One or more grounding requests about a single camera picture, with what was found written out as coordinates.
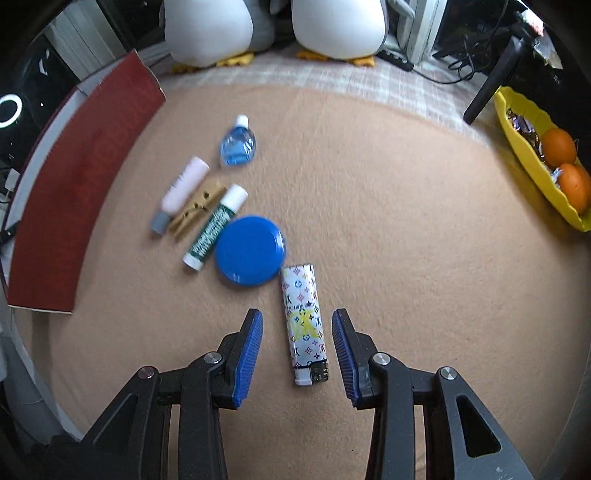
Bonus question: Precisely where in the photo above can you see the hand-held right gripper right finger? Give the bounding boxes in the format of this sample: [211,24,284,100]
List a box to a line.
[331,308,536,480]

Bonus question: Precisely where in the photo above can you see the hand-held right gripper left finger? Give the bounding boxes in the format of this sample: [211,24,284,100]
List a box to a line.
[69,308,264,480]

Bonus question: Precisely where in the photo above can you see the patterned white lighter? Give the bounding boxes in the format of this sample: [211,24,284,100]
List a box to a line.
[281,264,331,386]

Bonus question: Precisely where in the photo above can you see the blue round lid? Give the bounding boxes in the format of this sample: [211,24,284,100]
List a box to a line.
[215,215,287,288]

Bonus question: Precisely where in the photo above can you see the green lip balm stick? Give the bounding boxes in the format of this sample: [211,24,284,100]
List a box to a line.
[182,184,249,271]

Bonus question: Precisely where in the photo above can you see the wooden clothespin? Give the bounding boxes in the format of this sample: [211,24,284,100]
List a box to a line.
[168,180,227,241]

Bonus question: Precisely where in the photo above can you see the white tube grey cap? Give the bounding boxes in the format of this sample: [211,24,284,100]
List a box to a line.
[150,156,211,234]

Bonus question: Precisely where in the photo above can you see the blue eye drop bottle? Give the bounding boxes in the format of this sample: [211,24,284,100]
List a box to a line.
[219,114,257,167]

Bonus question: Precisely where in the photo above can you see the red cardboard box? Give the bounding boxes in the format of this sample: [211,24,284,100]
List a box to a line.
[7,50,167,315]

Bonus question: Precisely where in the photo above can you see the checked cloth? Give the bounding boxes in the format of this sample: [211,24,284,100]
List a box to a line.
[139,46,495,148]

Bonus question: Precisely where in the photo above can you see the yellow plastic bowl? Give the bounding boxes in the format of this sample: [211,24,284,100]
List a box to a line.
[493,85,591,232]

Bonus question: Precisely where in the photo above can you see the orange fruit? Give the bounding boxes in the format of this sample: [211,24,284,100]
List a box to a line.
[540,128,578,166]
[556,162,591,210]

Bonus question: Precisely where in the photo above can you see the pile of wrapped candies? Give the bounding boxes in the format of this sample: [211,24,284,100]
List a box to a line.
[505,107,566,185]

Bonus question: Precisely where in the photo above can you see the black power strip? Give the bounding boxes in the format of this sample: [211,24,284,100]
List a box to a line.
[376,48,415,72]

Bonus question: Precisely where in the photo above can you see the large penguin plush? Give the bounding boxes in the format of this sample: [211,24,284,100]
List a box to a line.
[159,0,278,75]

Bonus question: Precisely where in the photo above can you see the small penguin plush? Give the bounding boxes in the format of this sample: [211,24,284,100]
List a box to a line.
[277,0,416,70]

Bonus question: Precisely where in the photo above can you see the black ring light cable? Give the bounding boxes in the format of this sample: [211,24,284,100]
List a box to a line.
[413,46,490,86]

